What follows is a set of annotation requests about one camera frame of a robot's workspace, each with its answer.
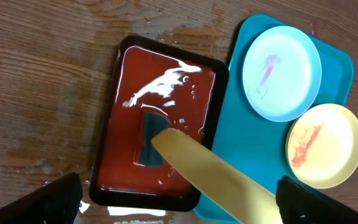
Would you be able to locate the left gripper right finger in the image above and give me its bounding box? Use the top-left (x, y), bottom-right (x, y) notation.
top-left (276, 175), bottom-right (358, 224)

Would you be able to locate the yellow plate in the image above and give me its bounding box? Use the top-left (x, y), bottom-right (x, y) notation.
top-left (285, 103), bottom-right (358, 189)
top-left (151, 128), bottom-right (283, 224)

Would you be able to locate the black tray with red water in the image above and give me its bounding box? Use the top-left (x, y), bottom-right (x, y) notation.
top-left (89, 35), bottom-right (229, 212)

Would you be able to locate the teal plastic tray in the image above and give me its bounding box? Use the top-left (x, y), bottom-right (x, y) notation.
top-left (193, 13), bottom-right (356, 224)

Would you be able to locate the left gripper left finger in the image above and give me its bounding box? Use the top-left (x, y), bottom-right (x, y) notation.
top-left (0, 172), bottom-right (83, 224)

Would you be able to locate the light blue plate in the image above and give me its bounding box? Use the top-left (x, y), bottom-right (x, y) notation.
top-left (242, 26), bottom-right (322, 122)

